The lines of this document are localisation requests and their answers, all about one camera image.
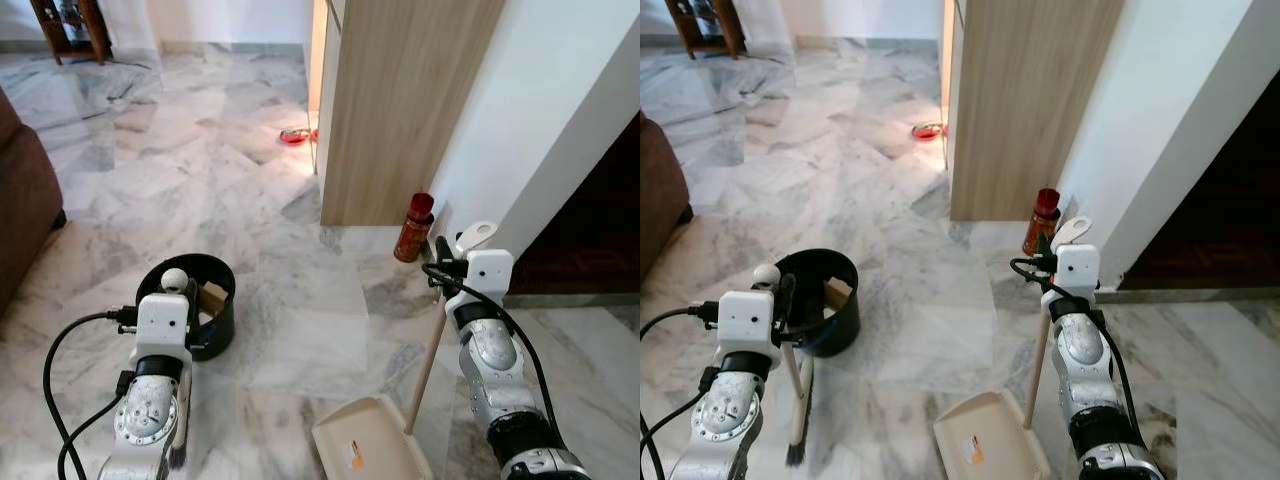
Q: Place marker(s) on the red printed canister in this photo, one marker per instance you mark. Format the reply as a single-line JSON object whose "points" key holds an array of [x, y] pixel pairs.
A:
{"points": [[413, 235], [1040, 228]]}

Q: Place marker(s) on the dark wooden staircase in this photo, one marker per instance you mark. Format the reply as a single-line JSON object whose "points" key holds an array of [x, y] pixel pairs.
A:
{"points": [[1220, 220], [590, 230]]}

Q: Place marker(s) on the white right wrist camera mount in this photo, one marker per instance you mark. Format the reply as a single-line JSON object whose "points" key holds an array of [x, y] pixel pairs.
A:
{"points": [[490, 278], [1078, 270]]}

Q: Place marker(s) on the brown sofa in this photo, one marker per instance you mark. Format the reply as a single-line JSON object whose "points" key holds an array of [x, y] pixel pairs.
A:
{"points": [[25, 190], [660, 190]]}

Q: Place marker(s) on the light wooden cabinet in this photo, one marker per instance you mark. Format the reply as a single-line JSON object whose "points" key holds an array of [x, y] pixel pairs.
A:
{"points": [[410, 100], [1035, 100]]}

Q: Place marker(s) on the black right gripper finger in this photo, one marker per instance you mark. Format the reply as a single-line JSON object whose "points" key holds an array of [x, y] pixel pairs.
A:
{"points": [[445, 250], [1044, 246]]}

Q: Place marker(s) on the red bowl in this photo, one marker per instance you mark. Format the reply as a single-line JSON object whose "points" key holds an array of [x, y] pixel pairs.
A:
{"points": [[927, 131], [296, 137]]}

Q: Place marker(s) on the brown cardboard scrap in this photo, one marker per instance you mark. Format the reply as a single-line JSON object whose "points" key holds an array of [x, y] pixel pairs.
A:
{"points": [[838, 292], [211, 298]]}

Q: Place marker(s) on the dark wooden shelf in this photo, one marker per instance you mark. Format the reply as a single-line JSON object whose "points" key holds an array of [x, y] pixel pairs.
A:
{"points": [[90, 25], [725, 22]]}

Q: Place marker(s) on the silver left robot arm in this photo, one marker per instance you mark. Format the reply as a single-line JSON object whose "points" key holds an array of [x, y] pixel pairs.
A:
{"points": [[148, 415], [725, 420]]}

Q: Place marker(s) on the cream dustpan wooden pole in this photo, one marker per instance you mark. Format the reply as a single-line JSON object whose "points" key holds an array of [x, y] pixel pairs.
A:
{"points": [[375, 445], [990, 445]]}

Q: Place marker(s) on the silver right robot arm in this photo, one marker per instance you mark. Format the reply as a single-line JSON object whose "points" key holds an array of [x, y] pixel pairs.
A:
{"points": [[1085, 370], [500, 375]]}

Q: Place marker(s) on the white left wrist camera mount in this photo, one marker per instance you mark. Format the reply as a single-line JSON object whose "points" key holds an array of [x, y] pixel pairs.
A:
{"points": [[748, 325], [163, 320]]}

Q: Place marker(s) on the broom with white knob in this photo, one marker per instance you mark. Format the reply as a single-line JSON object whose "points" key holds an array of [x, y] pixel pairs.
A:
{"points": [[798, 400], [175, 279]]}

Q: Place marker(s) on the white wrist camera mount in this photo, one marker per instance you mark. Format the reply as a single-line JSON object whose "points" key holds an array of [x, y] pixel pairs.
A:
{"points": [[748, 325], [490, 278], [163, 320], [1078, 270]]}

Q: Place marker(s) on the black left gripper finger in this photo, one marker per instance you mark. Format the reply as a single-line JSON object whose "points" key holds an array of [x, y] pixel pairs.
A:
{"points": [[192, 305], [788, 305]]}

